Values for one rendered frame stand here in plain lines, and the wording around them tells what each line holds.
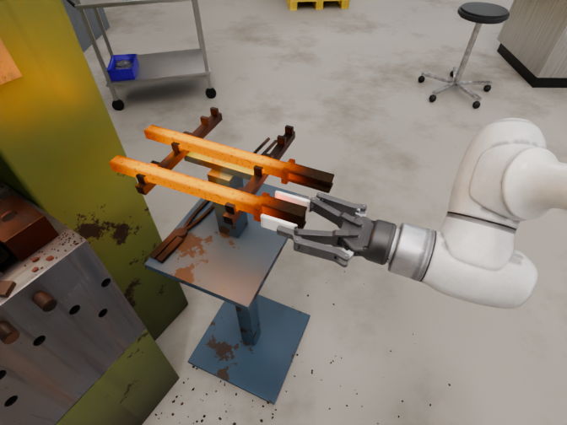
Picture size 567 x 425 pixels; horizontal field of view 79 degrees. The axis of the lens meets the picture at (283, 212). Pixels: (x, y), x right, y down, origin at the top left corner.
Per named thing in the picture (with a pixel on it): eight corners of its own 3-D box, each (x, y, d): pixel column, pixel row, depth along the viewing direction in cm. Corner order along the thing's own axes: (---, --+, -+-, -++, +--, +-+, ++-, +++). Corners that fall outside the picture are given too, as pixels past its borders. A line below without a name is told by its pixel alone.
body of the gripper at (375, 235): (382, 277, 59) (331, 260, 62) (391, 240, 65) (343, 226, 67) (392, 250, 54) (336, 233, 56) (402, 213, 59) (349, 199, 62)
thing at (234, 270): (308, 201, 106) (309, 196, 105) (248, 311, 81) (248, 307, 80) (224, 175, 114) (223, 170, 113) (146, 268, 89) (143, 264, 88)
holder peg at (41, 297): (60, 304, 70) (53, 298, 68) (47, 314, 69) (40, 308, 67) (48, 294, 72) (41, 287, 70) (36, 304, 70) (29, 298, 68)
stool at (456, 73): (475, 75, 325) (509, -4, 277) (504, 110, 283) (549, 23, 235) (413, 75, 325) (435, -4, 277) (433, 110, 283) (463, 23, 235)
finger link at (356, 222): (359, 226, 60) (364, 222, 60) (309, 196, 65) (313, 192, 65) (356, 240, 62) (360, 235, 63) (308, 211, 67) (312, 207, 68)
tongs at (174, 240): (267, 138, 125) (267, 136, 124) (278, 142, 124) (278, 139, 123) (150, 257, 89) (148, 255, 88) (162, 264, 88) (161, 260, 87)
